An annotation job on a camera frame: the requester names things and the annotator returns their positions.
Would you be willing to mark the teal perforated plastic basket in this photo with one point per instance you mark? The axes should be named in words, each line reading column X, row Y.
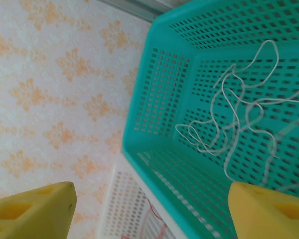
column 129, row 144

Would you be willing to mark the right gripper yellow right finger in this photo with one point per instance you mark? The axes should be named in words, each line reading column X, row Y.
column 269, row 219

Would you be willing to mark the aluminium frame post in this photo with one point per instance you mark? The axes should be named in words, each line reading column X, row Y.
column 137, row 7

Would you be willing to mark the white perforated plastic basket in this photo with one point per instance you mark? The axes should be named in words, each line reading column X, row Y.
column 122, row 199

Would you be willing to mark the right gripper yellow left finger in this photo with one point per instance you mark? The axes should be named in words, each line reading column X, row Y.
column 32, row 216

